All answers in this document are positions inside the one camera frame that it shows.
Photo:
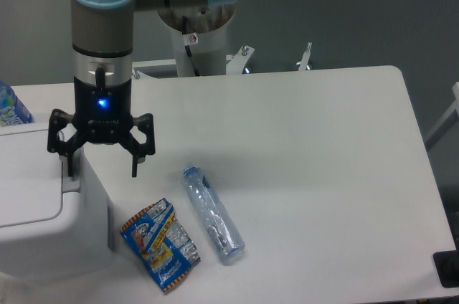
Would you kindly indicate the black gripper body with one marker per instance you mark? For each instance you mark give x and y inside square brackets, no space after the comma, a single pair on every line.
[102,115]

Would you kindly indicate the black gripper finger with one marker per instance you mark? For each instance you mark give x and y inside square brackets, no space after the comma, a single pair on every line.
[59,120]
[137,137]

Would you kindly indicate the white trash can lid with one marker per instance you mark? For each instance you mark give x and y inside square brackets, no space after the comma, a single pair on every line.
[33,180]

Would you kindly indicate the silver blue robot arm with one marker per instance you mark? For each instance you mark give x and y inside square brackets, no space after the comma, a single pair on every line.
[102,41]

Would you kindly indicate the white trash can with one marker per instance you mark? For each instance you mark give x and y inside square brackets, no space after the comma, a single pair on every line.
[53,225]

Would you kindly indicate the blue labelled bottle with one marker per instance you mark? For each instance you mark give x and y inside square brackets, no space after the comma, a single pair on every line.
[13,111]

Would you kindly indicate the blue crumpled snack wrapper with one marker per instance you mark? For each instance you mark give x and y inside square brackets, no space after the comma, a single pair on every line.
[160,241]

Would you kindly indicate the clear plastic water bottle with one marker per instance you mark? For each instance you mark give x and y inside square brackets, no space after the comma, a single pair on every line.
[222,233]

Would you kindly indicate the black table clamp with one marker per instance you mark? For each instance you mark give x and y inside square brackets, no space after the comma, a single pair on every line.
[446,264]

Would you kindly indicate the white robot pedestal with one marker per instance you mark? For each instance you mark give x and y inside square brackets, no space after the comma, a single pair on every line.
[202,28]

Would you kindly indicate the white pedestal base frame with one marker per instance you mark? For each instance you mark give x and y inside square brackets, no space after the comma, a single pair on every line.
[211,63]

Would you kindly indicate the white frame at right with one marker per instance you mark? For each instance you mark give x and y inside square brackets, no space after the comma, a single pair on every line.
[444,123]

